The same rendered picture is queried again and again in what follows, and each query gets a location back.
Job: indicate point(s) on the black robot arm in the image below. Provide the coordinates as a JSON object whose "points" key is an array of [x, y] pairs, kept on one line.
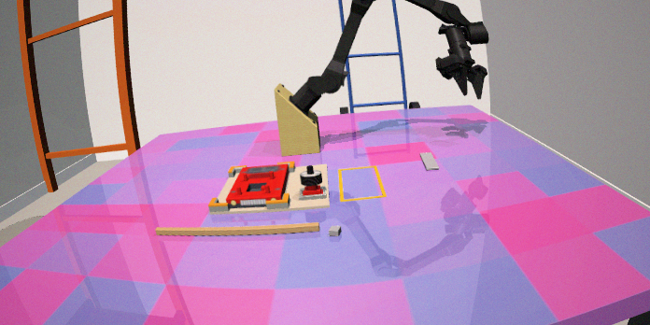
{"points": [[334, 75]]}

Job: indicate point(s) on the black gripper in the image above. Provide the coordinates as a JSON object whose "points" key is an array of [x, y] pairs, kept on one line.
{"points": [[460, 68]]}

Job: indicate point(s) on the long tan flat bar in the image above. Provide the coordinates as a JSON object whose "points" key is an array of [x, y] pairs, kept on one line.
{"points": [[271, 229]]}

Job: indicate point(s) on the black tyre with grey wheel rim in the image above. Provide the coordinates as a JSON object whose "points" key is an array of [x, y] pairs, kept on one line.
{"points": [[311, 180]]}

